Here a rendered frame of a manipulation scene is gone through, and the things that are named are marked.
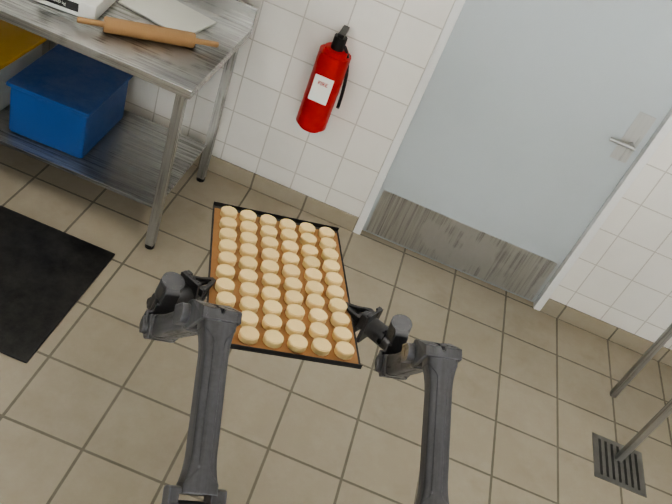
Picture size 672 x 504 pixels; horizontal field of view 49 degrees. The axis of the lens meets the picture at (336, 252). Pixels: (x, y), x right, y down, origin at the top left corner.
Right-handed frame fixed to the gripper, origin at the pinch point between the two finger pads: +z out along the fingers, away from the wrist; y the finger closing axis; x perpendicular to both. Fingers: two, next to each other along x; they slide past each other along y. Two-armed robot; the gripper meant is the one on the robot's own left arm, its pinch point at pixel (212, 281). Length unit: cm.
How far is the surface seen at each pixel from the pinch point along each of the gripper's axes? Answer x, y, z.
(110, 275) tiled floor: -91, 92, 50
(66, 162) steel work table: -140, 66, 59
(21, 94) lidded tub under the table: -163, 43, 50
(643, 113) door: 37, -29, 220
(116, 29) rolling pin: -128, -2, 66
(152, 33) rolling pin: -121, -3, 77
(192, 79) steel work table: -94, 3, 76
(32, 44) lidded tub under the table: -192, 37, 73
